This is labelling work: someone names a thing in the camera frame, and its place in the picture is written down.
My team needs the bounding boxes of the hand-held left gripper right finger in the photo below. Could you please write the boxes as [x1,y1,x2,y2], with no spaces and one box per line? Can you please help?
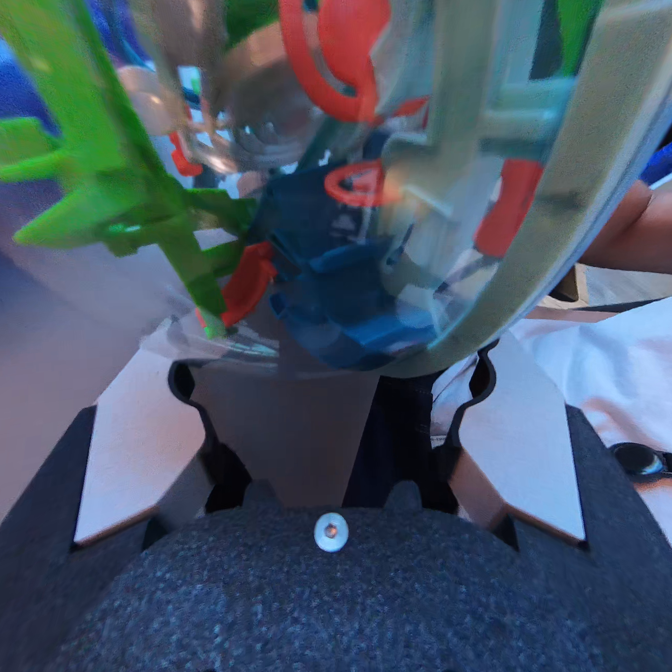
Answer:
[430,336,587,544]

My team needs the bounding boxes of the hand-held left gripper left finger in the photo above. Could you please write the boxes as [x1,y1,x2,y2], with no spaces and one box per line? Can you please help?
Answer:
[73,346,254,547]

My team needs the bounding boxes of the clear maze ball with coloured tracks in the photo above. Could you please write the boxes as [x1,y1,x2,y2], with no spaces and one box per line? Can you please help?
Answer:
[0,0,669,380]

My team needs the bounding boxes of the person's right forearm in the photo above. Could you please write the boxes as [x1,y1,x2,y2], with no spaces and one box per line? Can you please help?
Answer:
[577,180,672,275]

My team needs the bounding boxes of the black round button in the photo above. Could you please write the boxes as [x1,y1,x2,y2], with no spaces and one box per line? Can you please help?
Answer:
[609,442,672,477]

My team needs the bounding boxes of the person's white shirt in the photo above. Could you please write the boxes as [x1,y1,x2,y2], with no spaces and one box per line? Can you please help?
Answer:
[430,298,672,531]

